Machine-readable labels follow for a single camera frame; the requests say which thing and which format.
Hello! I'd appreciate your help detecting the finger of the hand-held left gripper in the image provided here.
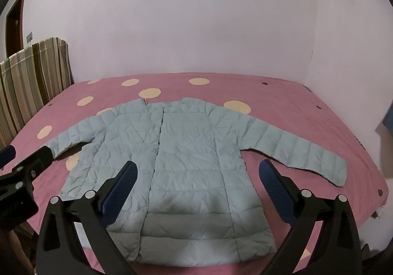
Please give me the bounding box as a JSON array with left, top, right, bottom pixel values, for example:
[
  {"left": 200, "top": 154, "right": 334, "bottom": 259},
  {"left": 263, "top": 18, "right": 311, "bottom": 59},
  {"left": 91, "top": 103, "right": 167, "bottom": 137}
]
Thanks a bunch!
[
  {"left": 13, "top": 145, "right": 55, "bottom": 186},
  {"left": 0, "top": 145, "right": 16, "bottom": 169}
]

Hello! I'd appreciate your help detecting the light blue puffer jacket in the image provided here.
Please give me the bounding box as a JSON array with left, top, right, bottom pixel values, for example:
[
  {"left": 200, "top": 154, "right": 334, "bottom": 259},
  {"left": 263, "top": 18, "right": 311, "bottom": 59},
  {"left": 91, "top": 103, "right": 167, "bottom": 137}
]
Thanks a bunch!
[{"left": 45, "top": 97, "right": 347, "bottom": 265}]

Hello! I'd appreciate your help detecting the blue cloth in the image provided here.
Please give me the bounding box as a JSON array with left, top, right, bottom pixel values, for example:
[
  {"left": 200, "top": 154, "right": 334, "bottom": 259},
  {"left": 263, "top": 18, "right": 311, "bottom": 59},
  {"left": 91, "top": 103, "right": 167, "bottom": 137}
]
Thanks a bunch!
[{"left": 382, "top": 108, "right": 393, "bottom": 134}]

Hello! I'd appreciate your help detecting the person's left forearm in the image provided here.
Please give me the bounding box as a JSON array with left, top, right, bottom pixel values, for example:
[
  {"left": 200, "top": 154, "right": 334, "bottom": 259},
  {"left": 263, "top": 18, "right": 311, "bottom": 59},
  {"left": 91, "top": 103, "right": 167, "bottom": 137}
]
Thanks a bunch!
[{"left": 0, "top": 224, "right": 37, "bottom": 275}]

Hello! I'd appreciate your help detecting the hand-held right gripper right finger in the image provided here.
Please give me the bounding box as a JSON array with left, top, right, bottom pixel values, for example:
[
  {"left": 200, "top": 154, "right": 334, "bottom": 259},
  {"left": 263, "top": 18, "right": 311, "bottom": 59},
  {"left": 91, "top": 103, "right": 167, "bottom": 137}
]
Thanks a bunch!
[{"left": 259, "top": 159, "right": 360, "bottom": 275}]

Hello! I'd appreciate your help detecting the striped cloth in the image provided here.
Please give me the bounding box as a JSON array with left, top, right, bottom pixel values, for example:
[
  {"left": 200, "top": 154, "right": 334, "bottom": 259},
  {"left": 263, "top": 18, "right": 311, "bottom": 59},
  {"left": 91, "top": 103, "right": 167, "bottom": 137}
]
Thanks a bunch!
[{"left": 0, "top": 37, "right": 74, "bottom": 141}]

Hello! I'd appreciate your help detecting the brown wooden door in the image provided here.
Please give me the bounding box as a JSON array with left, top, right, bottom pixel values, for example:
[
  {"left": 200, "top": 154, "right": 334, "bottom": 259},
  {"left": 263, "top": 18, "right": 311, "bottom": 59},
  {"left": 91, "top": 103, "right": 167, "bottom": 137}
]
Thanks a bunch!
[{"left": 5, "top": 0, "right": 28, "bottom": 59}]

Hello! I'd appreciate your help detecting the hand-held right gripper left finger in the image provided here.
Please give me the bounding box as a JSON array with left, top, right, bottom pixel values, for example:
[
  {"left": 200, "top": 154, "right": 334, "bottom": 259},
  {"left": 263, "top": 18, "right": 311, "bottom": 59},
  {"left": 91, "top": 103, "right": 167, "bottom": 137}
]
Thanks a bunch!
[{"left": 36, "top": 160, "right": 138, "bottom": 275}]

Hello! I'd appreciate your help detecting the pink dotted bed sheet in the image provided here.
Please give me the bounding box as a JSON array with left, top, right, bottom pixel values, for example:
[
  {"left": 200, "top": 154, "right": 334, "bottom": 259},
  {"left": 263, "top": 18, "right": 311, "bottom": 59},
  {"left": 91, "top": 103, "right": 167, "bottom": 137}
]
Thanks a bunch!
[{"left": 0, "top": 72, "right": 389, "bottom": 275}]

